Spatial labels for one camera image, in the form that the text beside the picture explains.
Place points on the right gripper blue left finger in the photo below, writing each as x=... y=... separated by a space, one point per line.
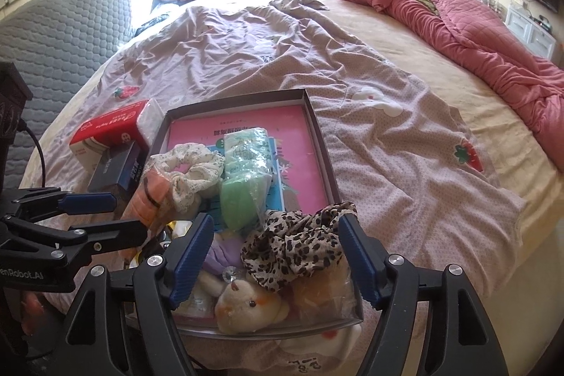
x=186 y=256

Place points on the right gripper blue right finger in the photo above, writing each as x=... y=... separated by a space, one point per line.
x=367 y=267

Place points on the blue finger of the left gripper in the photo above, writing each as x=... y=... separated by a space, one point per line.
x=87 y=204
x=111 y=236

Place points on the yellow black snack packet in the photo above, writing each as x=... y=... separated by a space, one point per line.
x=172 y=231

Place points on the pink face masks pack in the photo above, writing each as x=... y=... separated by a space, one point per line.
x=151 y=205

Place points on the plush bear toy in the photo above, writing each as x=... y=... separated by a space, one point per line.
x=243 y=306

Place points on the leopard print scrunchie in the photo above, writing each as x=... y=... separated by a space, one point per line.
x=292 y=245

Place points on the green sponge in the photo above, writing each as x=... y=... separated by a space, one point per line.
x=243 y=200

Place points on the white floral scrunchie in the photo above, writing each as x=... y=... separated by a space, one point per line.
x=184 y=176

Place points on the green pattern tissue pack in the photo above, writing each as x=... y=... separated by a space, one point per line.
x=247 y=152

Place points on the dark blue box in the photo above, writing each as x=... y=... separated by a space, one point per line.
x=119 y=171

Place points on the dark tray with pink book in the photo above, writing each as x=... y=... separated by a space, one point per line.
x=302 y=180

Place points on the lilac strawberry bed sheet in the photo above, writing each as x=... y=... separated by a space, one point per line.
x=422 y=182

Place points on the red white tissue box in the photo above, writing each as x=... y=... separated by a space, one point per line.
x=138 y=122

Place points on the grey quilted headboard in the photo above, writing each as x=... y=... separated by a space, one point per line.
x=58 y=47

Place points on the pink quilted blanket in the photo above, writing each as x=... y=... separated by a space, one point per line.
x=475 y=38

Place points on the white cabinet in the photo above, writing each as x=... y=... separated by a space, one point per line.
x=538 y=41

